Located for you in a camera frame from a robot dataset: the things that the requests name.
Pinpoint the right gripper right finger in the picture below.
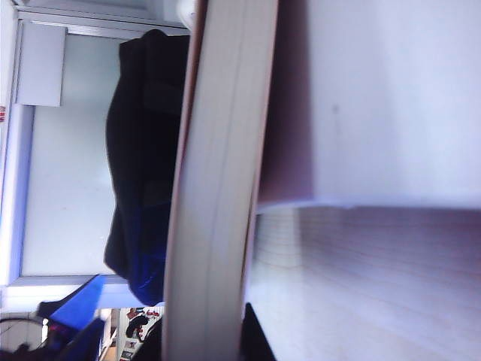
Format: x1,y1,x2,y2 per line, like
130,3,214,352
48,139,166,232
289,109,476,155
242,302,285,361

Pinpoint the white panel box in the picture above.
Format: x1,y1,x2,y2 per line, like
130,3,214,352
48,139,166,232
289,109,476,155
14,20,68,108

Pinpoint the pink paperback book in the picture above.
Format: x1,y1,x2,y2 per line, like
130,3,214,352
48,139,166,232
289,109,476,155
161,0,281,361

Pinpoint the red black printed poster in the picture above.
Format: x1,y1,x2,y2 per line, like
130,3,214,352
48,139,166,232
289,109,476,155
122,306,165,361

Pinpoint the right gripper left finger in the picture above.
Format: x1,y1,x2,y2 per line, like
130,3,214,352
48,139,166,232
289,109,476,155
133,326,166,361

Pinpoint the dark navy backpack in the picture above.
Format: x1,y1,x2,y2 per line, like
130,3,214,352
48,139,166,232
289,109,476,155
103,29,192,308

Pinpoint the frosted glass partition panel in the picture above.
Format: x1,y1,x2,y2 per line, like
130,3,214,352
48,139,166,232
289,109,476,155
0,0,192,287

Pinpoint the white desk riser platform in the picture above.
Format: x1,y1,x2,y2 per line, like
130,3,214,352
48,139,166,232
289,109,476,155
255,0,481,215

